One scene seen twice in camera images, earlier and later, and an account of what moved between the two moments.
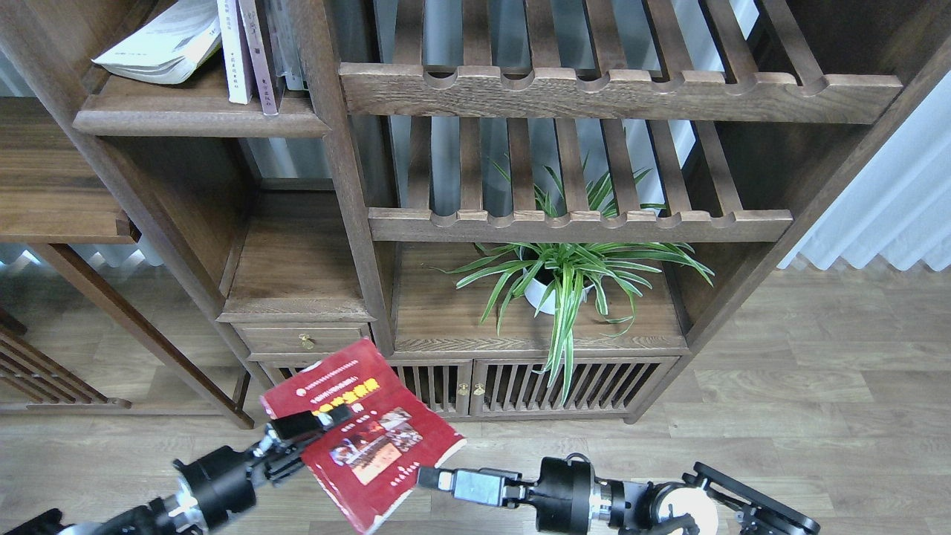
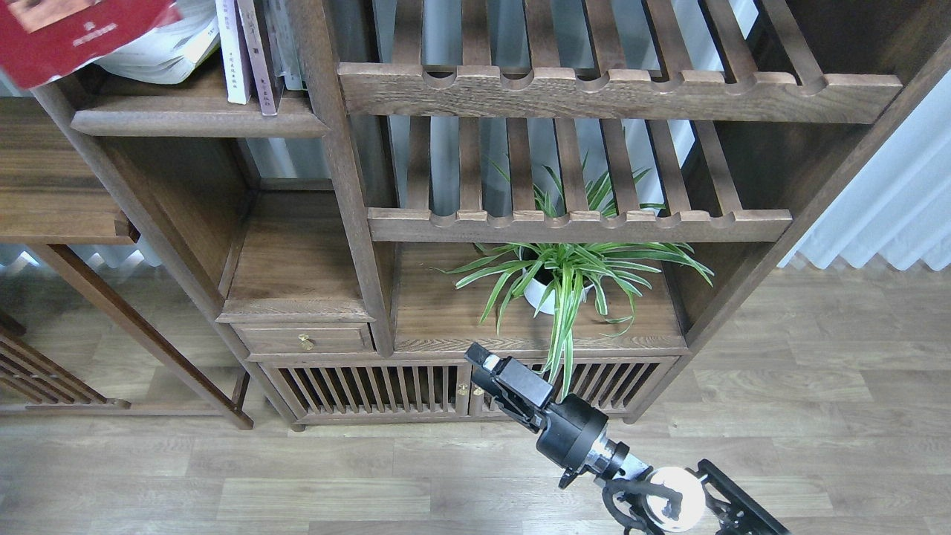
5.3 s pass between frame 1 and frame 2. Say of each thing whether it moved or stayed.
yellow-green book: stayed
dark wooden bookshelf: stayed
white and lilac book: stayed
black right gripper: moved
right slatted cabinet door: stayed
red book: moved
